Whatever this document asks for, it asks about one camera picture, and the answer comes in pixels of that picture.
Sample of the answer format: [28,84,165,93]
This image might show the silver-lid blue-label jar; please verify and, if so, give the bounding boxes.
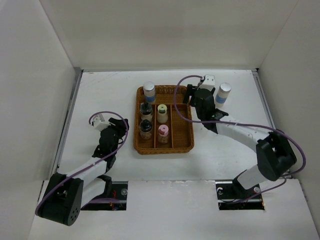
[143,81,156,104]
[215,82,232,108]

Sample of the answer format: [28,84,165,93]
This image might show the black-lid spice jar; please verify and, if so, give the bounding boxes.
[139,119,153,140]

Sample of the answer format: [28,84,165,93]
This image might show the black-cap spice grinder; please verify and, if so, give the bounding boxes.
[139,102,153,122]

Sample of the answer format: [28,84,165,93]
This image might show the yellow-cap spice bottle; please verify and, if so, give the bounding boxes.
[156,104,168,124]

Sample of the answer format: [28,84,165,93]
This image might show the pink-cap spice bottle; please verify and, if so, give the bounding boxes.
[157,124,169,144]

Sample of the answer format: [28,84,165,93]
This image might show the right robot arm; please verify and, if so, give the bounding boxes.
[183,84,297,198]

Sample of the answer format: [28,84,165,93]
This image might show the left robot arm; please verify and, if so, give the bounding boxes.
[35,114,130,226]

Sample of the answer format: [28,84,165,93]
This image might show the brown wicker divided basket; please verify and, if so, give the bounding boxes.
[133,85,195,155]

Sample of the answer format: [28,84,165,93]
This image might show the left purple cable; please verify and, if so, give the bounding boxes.
[34,111,130,216]

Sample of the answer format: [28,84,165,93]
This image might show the purple cable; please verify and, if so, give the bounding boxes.
[173,74,307,205]
[34,111,130,216]

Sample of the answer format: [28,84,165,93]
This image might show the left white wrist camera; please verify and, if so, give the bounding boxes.
[91,113,109,132]

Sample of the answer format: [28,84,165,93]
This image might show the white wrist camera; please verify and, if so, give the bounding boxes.
[198,74,216,91]
[91,113,109,132]

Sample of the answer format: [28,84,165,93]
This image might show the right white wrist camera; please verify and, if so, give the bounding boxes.
[198,74,216,91]

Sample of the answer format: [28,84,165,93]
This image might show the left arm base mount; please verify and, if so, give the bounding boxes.
[81,175,129,211]

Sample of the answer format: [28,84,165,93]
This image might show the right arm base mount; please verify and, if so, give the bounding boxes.
[215,179,265,211]

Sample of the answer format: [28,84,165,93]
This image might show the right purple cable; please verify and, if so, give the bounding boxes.
[173,74,307,205]

